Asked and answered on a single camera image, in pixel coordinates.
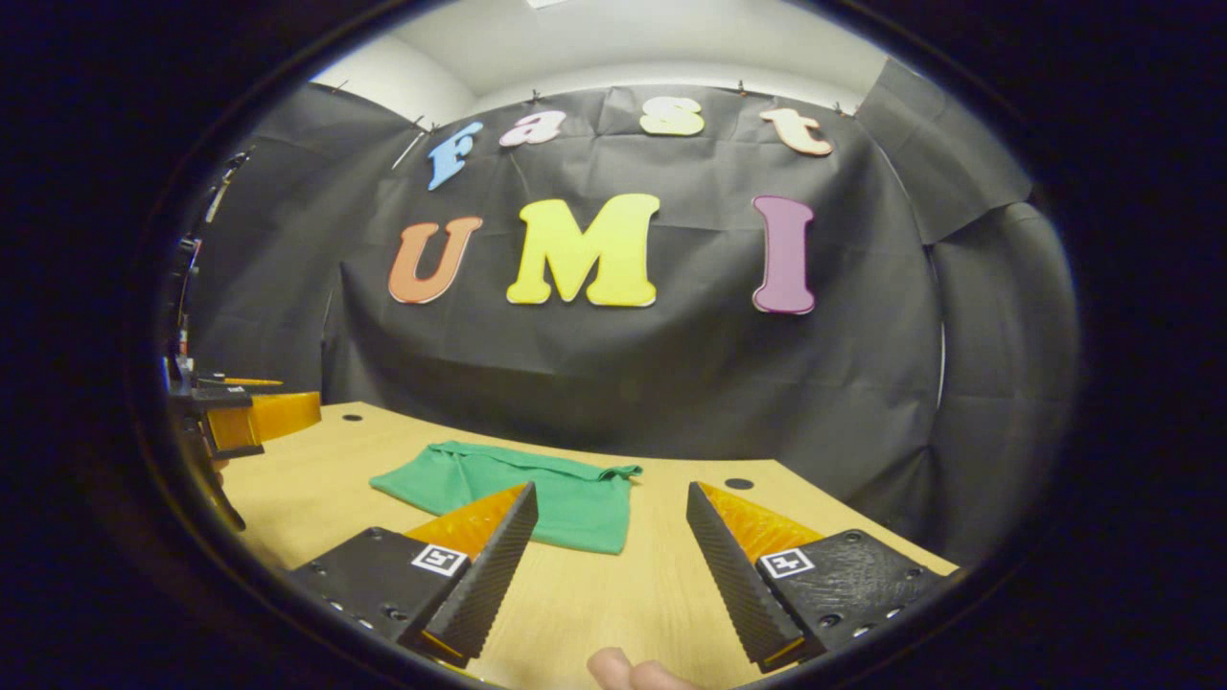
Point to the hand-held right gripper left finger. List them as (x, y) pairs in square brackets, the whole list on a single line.
[(489, 585)]

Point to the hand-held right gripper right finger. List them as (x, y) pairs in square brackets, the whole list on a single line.
[(733, 585)]

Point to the ceiling light panel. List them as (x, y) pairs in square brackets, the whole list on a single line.
[(546, 3)]

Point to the green T-shirt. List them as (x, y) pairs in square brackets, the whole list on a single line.
[(575, 508)]

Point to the black backdrop cloth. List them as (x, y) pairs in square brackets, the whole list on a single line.
[(671, 383)]

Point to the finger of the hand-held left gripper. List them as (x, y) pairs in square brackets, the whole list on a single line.
[(240, 383), (278, 417)]

